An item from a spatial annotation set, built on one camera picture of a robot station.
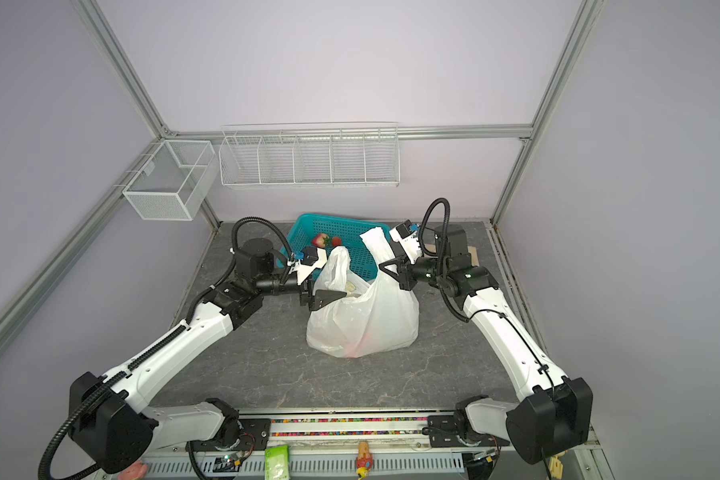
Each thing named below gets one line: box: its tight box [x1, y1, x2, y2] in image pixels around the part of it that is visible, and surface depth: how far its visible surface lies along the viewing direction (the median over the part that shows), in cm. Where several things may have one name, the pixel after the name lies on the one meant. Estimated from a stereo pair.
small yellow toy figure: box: [550, 450, 568, 479], surface depth 69 cm
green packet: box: [264, 444, 290, 480], surface depth 70 cm
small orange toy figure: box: [356, 441, 373, 480], surface depth 70 cm
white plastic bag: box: [306, 227, 420, 358], surface depth 77 cm
